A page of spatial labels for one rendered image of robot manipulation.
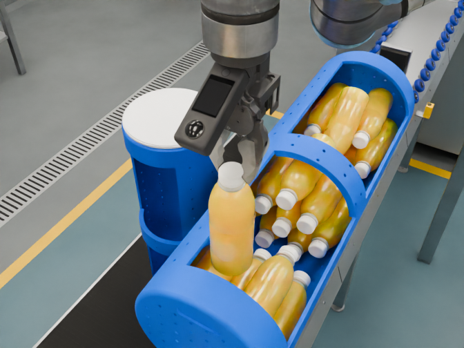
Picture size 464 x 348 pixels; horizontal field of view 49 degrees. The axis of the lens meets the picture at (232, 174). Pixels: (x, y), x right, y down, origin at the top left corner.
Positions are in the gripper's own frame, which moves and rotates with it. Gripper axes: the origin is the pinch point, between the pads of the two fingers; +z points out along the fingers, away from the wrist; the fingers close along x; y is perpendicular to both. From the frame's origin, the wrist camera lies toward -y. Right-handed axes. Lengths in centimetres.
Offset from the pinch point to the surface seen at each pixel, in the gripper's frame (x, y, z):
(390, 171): -12, 74, 55
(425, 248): -31, 122, 133
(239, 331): -7.4, -10.9, 21.2
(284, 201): 0.0, 21.5, 25.5
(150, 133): 48, 38, 38
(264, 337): -10.5, -8.5, 23.9
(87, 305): 79, 22, 127
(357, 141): -5, 54, 31
